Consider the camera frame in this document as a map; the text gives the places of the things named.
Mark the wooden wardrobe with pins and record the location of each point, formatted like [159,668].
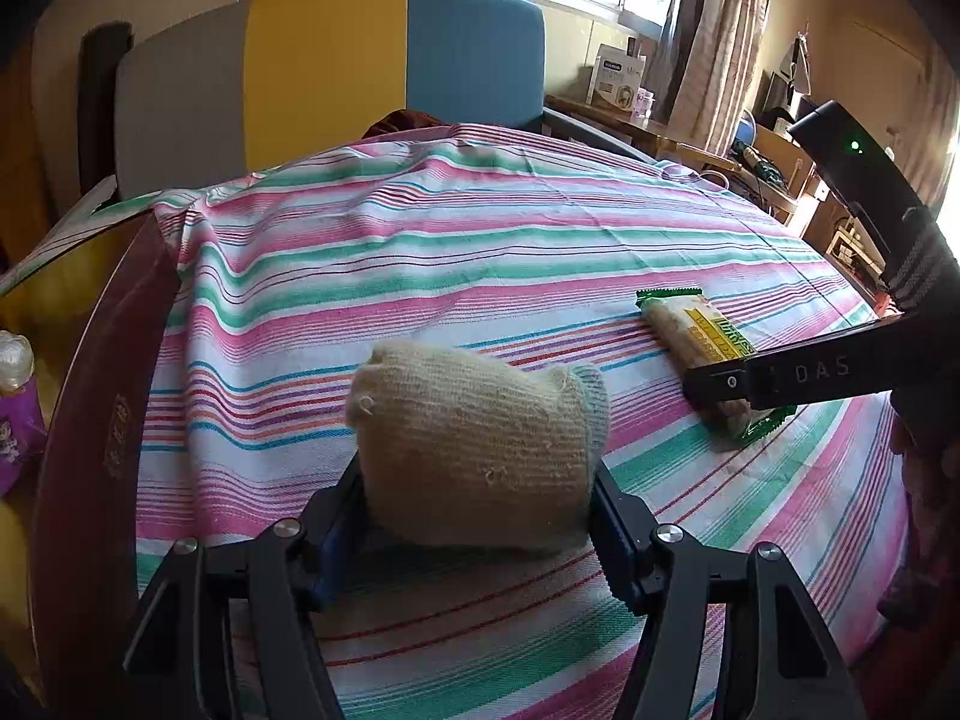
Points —
[22,157]

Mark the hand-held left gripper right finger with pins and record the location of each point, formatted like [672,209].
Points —
[616,559]

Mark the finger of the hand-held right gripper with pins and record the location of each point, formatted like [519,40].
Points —
[716,384]

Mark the black rolled mat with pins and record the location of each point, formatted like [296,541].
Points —
[105,97]

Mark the person's red clothing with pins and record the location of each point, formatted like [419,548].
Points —
[926,562]

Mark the striped side curtain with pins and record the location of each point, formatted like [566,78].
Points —
[720,45]

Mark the grey yellow blue chair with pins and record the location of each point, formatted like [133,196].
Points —
[322,75]

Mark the cardboard box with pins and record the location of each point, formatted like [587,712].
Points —
[784,157]

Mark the small pink white box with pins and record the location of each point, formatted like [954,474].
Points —
[645,103]

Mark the purple packet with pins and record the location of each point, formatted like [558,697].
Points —
[16,435]

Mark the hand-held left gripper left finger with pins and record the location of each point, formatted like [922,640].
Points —
[335,562]

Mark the person's right hand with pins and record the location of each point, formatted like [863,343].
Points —
[919,442]

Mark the dark red cloth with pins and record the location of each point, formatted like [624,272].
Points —
[405,124]

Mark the beige knit sock ball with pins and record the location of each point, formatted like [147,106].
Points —
[472,442]

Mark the white appliance box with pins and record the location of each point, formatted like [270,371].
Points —
[616,79]

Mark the square metal tin box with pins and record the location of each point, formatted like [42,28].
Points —
[97,465]

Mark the striped pink green tablecloth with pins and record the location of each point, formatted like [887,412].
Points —
[465,262]

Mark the wooden desk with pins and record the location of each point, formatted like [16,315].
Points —
[637,131]

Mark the green yellow cracker packet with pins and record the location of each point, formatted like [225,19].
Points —
[690,326]

